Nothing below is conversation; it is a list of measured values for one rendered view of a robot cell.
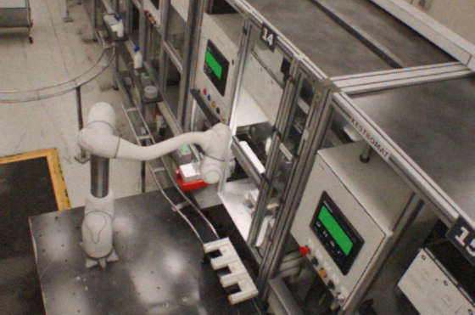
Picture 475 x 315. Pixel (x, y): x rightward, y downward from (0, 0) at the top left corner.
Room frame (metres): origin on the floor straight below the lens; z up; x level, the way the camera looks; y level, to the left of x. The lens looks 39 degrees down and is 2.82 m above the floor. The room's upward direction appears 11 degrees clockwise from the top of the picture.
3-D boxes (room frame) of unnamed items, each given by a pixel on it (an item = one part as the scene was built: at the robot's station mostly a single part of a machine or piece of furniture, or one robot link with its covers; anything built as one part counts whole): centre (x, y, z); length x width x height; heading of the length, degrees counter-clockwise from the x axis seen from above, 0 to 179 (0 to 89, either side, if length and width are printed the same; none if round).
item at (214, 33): (2.12, 0.09, 1.60); 0.42 x 0.29 x 0.46; 33
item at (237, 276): (1.39, -0.09, 0.84); 0.36 x 0.14 x 0.10; 33
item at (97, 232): (1.46, 0.65, 0.85); 0.18 x 0.16 x 0.22; 15
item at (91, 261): (1.43, 0.63, 0.71); 0.22 x 0.18 x 0.06; 33
